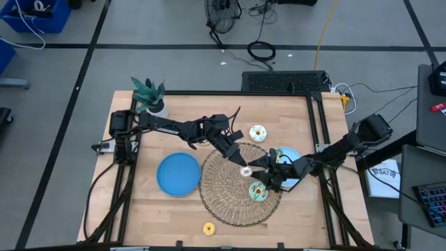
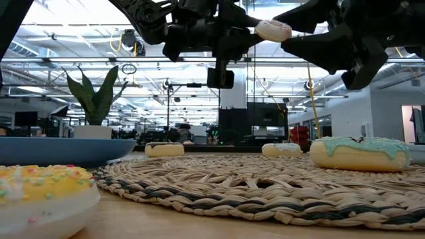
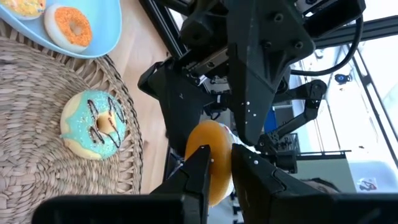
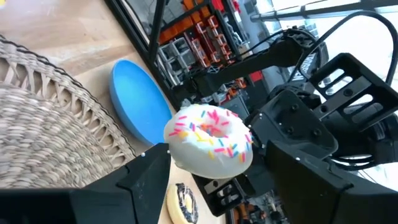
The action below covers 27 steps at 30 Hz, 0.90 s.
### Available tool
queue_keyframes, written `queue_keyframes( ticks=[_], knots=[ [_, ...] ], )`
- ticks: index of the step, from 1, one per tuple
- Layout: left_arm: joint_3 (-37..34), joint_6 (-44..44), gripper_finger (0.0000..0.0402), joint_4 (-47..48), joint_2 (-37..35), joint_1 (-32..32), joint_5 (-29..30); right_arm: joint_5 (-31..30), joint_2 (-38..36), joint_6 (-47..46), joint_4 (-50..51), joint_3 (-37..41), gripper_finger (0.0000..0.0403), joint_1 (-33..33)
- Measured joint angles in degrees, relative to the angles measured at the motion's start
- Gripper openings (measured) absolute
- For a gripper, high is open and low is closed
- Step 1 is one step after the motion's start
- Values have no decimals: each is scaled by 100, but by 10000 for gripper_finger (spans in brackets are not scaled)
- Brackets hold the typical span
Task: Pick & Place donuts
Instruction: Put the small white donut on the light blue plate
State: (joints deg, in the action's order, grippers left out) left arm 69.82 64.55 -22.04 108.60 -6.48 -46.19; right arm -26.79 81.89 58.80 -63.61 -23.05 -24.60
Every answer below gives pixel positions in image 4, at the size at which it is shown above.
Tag dark blue plate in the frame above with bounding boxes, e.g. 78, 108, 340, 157
108, 58, 174, 146

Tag black aluminium table frame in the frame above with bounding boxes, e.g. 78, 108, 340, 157
104, 0, 193, 110

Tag round woven straw placemat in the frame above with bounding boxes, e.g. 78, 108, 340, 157
0, 34, 137, 190

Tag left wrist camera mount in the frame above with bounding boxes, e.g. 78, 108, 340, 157
309, 52, 398, 131

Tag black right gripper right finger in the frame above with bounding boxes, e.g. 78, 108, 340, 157
266, 140, 354, 224

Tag small white colourful-sprinkled donut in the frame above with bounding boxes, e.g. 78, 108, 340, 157
163, 103, 254, 180

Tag large chocolate white-drizzled donut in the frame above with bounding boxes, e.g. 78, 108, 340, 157
165, 182, 200, 224

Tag storage rack with orange bins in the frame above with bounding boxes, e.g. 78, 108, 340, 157
124, 0, 259, 105

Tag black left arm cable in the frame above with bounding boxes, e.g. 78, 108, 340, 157
295, 11, 398, 86

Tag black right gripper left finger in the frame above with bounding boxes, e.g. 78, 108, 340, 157
83, 143, 172, 224

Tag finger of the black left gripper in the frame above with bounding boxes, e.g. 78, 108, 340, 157
248, 90, 339, 159
192, 173, 250, 218

